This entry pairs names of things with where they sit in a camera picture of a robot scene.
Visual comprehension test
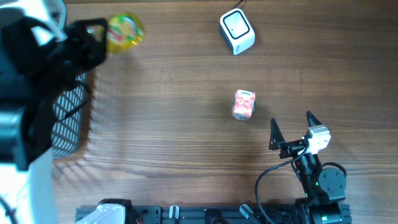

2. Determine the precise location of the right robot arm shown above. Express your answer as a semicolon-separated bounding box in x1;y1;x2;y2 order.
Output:
269;111;352;223

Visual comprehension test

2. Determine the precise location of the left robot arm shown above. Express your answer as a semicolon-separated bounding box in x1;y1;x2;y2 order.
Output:
1;1;108;223

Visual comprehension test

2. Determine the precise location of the yellow oil bottle grey cap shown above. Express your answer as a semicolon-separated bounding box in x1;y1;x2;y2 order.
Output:
106;12;146;54

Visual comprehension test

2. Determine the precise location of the grey plastic shopping basket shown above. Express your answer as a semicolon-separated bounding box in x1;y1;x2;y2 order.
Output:
51;0;90;159

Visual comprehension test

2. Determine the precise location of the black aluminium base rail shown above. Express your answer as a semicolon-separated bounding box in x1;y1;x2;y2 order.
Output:
75;203;352;224

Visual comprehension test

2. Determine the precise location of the white barcode scanner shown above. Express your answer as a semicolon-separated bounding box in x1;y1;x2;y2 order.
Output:
219;8;256;55

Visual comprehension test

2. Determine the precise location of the red tissue pack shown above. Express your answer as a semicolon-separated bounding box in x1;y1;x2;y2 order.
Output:
231;90;256;121

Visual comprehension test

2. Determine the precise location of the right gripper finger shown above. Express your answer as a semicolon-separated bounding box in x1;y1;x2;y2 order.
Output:
269;118;285;151
306;111;322;127

